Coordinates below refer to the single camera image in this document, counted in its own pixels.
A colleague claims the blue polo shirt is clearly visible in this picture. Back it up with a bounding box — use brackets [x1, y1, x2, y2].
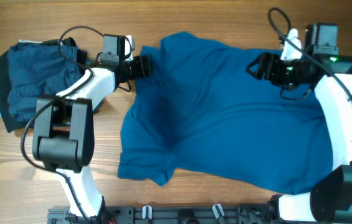
[118, 32, 333, 194]

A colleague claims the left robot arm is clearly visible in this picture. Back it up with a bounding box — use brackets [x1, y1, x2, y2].
[32, 34, 151, 223]

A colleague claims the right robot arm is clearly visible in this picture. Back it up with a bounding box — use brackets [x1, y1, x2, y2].
[246, 23, 352, 223]

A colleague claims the folded navy blue garment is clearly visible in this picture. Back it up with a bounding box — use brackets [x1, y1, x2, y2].
[7, 44, 82, 122]

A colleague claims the folded black garment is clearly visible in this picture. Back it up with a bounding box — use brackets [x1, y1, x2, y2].
[0, 37, 87, 133]

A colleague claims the right black cable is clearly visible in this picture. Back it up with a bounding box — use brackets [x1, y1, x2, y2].
[267, 7, 352, 223]

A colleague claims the black cable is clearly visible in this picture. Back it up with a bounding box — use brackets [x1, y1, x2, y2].
[267, 7, 352, 223]
[19, 25, 133, 223]

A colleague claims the left black cable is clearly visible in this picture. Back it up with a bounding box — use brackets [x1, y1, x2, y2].
[19, 25, 133, 223]

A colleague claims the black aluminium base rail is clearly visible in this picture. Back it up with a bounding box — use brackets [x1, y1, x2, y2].
[47, 203, 279, 224]

